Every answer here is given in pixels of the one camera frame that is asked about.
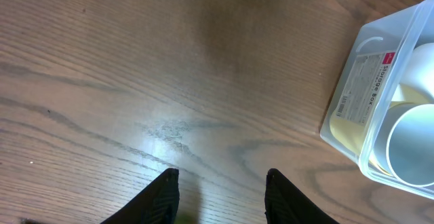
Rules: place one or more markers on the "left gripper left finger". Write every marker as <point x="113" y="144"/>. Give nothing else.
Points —
<point x="157" y="203"/>

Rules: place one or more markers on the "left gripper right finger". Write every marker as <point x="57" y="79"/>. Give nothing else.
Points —
<point x="286" y="204"/>

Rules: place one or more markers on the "grey plastic cup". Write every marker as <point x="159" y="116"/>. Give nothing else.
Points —
<point x="404" y="145"/>

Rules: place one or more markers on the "clear plastic storage container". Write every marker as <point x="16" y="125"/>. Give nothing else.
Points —
<point x="370" y="85"/>

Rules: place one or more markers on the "white plastic cup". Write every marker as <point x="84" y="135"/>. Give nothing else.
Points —
<point x="418" y="74"/>

